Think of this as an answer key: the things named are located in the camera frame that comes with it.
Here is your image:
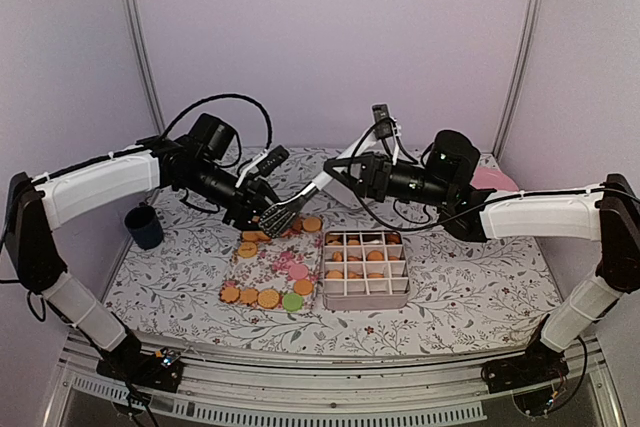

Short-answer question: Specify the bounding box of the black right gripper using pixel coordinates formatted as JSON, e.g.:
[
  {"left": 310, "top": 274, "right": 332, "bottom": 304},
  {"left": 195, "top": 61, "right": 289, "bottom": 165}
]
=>
[{"left": 322, "top": 153, "right": 453, "bottom": 209}]

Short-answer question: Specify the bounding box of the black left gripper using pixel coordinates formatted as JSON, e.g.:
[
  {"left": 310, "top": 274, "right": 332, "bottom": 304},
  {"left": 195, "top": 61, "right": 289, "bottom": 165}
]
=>
[{"left": 181, "top": 157, "right": 292, "bottom": 231}]

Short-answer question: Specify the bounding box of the floral cookie tray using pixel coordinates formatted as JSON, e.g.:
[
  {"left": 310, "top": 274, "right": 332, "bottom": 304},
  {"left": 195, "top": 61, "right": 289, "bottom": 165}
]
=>
[{"left": 219, "top": 216, "right": 324, "bottom": 313}]

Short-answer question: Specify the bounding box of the pink divided cookie tin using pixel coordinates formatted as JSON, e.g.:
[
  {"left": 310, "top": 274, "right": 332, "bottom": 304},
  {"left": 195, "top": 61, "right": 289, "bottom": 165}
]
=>
[{"left": 322, "top": 230, "right": 410, "bottom": 311}]

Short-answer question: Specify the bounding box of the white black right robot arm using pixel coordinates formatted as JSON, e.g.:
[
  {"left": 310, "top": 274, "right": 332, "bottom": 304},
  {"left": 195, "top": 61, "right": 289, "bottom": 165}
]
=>
[{"left": 315, "top": 130, "right": 639, "bottom": 393}]

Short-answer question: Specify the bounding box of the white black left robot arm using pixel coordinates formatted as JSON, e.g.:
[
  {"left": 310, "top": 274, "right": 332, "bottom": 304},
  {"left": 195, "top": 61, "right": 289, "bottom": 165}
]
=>
[{"left": 1, "top": 114, "right": 288, "bottom": 392}]

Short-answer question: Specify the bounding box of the dotted tan sandwich cookie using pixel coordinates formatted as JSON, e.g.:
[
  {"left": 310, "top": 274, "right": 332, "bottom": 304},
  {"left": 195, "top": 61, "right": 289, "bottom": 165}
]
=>
[{"left": 257, "top": 289, "right": 281, "bottom": 310}]

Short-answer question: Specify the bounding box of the green round cookie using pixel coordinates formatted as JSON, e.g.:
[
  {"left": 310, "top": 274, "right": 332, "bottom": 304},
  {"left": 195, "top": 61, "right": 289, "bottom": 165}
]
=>
[{"left": 282, "top": 292, "right": 304, "bottom": 312}]

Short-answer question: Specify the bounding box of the dark blue cup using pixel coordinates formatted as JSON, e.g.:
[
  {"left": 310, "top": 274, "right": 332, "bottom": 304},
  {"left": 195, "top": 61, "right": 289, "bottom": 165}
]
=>
[{"left": 124, "top": 204, "right": 164, "bottom": 250}]

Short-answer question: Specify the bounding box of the pink plastic plate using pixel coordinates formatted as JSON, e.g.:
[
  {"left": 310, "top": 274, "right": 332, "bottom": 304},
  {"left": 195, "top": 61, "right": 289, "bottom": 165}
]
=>
[{"left": 471, "top": 166, "right": 519, "bottom": 192}]

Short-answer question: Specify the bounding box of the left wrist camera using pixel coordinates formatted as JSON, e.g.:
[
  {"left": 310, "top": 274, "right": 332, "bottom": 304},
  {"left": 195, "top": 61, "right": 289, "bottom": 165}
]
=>
[{"left": 235, "top": 145, "right": 290, "bottom": 187}]

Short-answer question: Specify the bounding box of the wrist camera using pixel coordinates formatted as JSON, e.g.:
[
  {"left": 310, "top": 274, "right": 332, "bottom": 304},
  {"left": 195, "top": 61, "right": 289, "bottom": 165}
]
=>
[
  {"left": 235, "top": 145, "right": 290, "bottom": 187},
  {"left": 372, "top": 104, "right": 400, "bottom": 161}
]

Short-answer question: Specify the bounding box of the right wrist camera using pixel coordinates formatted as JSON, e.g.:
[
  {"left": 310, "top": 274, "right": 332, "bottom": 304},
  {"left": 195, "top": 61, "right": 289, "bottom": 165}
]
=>
[{"left": 372, "top": 104, "right": 400, "bottom": 161}]

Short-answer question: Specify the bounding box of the aluminium front rail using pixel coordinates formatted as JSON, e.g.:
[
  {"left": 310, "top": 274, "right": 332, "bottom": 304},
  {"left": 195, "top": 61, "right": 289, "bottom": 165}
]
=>
[{"left": 43, "top": 334, "right": 627, "bottom": 426}]

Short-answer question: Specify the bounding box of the aluminium left corner post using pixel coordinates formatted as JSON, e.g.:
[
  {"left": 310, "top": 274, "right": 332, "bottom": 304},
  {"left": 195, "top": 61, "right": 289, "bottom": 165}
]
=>
[{"left": 122, "top": 0, "right": 166, "bottom": 133}]

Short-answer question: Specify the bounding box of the aluminium corner post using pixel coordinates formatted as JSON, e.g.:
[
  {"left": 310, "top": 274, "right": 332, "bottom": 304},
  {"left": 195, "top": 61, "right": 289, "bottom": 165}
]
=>
[
  {"left": 491, "top": 0, "right": 543, "bottom": 162},
  {"left": 122, "top": 0, "right": 166, "bottom": 133}
]

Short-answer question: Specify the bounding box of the aluminium right corner post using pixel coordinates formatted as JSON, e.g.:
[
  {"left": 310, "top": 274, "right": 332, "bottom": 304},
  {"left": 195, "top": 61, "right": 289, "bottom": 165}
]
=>
[{"left": 491, "top": 0, "right": 543, "bottom": 162}]

